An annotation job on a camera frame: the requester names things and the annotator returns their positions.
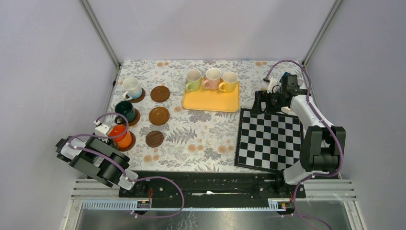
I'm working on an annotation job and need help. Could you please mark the dark wood grain coaster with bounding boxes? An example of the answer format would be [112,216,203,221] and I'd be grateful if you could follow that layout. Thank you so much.
[146,130,164,148]

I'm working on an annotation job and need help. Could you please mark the brown coaster bottom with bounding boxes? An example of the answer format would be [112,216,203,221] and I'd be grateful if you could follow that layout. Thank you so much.
[118,131,136,152]

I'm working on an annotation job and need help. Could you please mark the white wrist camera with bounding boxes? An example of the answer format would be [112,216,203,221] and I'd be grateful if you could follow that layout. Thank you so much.
[94,123,113,138]
[263,78,281,93]

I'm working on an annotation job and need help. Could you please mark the pink mug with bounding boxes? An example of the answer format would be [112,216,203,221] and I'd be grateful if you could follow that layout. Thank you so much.
[202,68,222,91]

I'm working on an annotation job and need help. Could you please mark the yellow plastic tray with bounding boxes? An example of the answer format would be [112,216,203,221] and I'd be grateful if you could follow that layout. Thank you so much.
[182,83,240,113]

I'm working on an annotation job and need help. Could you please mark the orange mug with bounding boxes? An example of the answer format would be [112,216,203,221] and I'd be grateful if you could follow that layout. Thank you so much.
[108,125,135,149]

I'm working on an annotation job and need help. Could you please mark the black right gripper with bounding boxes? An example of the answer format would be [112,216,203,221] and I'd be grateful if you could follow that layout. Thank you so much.
[249,90,286,115]

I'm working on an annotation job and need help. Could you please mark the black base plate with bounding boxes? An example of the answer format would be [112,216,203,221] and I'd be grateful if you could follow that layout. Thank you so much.
[119,171,306,209]

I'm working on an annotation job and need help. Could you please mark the light green mug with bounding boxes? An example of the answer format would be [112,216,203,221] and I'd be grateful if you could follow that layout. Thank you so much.
[185,70,202,92]

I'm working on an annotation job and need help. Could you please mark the dark green mug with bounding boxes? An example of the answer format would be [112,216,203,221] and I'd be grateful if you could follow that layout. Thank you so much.
[114,101,138,123]

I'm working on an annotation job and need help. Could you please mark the white toy brick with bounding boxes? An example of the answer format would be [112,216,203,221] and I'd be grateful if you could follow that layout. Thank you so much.
[281,106,296,116]

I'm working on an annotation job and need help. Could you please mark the brown coaster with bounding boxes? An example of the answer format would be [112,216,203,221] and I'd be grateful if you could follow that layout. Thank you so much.
[118,131,136,152]
[150,86,170,103]
[125,108,140,126]
[123,88,146,103]
[148,107,170,126]

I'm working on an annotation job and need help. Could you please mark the aluminium frame post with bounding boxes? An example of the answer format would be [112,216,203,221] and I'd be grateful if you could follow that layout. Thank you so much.
[302,0,345,66]
[79,0,121,69]

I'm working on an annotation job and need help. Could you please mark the right aluminium frame post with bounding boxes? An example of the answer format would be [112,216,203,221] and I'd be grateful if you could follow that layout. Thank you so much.
[302,0,345,66]

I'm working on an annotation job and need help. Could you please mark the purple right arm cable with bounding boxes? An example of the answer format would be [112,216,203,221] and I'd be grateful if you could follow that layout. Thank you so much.
[265,59,344,230]

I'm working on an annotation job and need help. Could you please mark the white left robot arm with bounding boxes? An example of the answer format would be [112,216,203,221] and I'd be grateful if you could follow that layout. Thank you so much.
[56,136,149,197]

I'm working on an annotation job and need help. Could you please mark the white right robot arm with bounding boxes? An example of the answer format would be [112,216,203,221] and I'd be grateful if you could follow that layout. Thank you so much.
[251,75,346,197]

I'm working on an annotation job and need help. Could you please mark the yellow mug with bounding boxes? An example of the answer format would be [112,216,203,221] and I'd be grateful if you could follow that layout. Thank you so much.
[218,72,238,93]

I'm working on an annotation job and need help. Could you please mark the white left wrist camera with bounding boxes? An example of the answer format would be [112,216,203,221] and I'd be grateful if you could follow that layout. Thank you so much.
[94,123,113,138]

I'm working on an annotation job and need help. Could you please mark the black white chessboard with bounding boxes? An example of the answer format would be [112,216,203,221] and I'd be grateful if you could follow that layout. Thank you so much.
[235,108,304,173]

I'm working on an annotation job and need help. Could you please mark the white and blue mug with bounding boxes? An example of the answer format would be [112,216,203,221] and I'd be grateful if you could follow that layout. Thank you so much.
[122,77,143,100]

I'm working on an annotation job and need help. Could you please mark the floral tablecloth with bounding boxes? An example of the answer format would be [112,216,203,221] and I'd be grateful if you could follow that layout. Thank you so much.
[91,59,313,174]

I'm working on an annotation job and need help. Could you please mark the left aluminium frame post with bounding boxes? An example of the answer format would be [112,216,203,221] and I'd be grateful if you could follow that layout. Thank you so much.
[79,0,121,69]

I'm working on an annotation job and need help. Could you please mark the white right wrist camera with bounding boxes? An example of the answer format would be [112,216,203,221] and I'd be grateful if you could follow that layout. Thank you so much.
[263,78,281,93]

